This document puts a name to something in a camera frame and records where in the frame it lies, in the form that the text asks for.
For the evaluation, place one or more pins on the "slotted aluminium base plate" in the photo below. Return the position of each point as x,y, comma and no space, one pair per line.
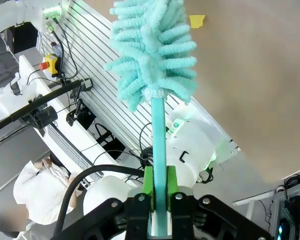
95,50

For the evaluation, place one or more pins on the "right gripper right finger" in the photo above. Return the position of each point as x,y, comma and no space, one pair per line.
182,217

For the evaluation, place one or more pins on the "black camera clamp mount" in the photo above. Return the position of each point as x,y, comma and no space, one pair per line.
42,117

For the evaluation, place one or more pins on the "dark computer rack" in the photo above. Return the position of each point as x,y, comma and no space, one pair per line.
292,215

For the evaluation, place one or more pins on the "yellow paper scrap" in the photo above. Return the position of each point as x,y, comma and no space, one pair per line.
197,21

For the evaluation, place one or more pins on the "teal microfiber duster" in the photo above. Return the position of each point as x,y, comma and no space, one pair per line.
158,140

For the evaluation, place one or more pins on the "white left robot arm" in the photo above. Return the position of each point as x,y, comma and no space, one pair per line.
15,15

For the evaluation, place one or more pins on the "yellow emergency stop button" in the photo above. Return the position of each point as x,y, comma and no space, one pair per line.
51,63

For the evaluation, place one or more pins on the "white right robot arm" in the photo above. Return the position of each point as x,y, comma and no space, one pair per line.
195,145

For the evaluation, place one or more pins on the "person in white top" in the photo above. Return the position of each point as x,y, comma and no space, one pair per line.
40,190

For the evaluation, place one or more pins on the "black power adapter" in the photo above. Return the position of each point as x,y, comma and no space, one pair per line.
87,84

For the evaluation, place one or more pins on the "white office desk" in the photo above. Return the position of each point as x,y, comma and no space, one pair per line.
65,130

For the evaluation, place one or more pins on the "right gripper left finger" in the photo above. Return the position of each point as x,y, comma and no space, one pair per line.
137,217

